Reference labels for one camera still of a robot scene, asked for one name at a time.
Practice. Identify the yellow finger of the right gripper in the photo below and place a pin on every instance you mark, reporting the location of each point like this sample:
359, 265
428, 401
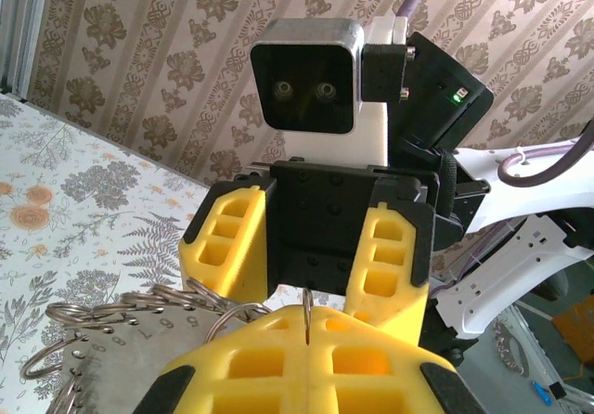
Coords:
408, 302
253, 265

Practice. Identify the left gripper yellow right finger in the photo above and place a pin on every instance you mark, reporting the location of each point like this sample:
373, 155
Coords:
371, 340

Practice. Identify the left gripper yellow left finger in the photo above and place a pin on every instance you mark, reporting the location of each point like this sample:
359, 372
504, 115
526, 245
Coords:
260, 340

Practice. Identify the metal band with keyrings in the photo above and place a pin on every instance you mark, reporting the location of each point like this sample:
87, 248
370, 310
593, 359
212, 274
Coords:
116, 353

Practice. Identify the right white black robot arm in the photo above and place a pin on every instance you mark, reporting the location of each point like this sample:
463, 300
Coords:
533, 247

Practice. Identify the small blue object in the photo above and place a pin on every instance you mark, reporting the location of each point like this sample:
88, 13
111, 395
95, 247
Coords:
550, 393

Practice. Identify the orange cardboard box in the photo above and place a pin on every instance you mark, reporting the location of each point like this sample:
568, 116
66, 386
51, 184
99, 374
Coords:
575, 340

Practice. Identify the floral patterned table cover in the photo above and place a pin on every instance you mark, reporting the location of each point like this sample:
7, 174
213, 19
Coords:
69, 200

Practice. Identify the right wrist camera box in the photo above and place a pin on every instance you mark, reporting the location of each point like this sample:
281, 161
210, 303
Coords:
301, 89

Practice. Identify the aluminium corner post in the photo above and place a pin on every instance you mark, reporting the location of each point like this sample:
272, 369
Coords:
18, 29

